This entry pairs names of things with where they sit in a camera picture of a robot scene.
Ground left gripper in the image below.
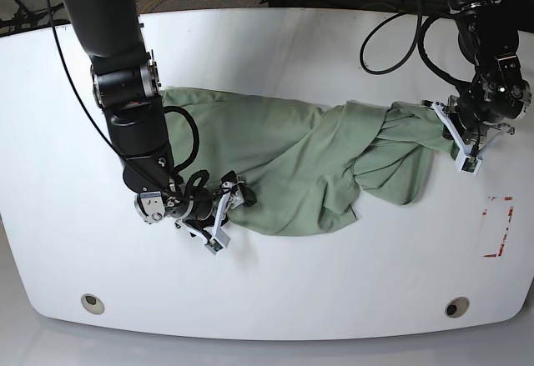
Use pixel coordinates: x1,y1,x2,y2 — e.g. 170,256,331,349
446,94,513,143

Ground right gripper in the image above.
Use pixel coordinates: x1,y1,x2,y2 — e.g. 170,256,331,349
179,171,257,241

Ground green T-shirt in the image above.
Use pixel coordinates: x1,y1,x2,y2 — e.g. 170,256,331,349
163,88,453,237

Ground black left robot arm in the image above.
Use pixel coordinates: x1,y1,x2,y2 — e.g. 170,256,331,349
446,0,531,139

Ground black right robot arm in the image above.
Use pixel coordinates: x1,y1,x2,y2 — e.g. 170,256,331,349
63,0,256,253

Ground red tape rectangle marking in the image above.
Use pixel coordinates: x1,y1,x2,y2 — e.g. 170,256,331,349
479,196,514,258

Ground left table grommet hole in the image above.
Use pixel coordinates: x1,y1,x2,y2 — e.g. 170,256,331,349
81,293,105,315

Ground table grommet hole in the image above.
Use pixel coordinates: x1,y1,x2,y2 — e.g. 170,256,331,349
81,293,105,315
445,297,470,318

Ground right table grommet hole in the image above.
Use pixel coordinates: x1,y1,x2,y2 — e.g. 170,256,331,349
445,297,470,318

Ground black tripod legs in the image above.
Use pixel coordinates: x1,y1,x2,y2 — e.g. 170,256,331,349
1,0,70,38

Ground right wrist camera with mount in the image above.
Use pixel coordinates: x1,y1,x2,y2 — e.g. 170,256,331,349
174,196,230,255

